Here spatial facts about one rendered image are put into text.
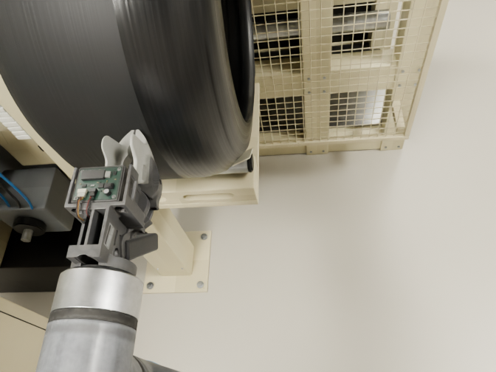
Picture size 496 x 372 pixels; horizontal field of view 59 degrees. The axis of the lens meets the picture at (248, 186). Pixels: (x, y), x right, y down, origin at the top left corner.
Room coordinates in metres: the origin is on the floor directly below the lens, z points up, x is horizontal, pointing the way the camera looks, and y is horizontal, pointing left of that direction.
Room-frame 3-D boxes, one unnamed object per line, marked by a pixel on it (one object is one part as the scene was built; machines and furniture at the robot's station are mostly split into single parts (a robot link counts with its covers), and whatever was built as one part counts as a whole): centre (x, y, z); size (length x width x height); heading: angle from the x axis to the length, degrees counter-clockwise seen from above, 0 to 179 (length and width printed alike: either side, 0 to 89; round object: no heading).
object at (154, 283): (0.76, 0.37, 0.01); 0.27 x 0.27 x 0.02; 75
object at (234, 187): (0.58, 0.15, 0.83); 0.36 x 0.09 x 0.06; 75
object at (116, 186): (0.27, 0.17, 1.25); 0.12 x 0.08 x 0.09; 165
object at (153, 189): (0.32, 0.13, 1.22); 0.09 x 0.05 x 0.02; 165
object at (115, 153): (0.37, 0.16, 1.25); 0.09 x 0.03 x 0.06; 165
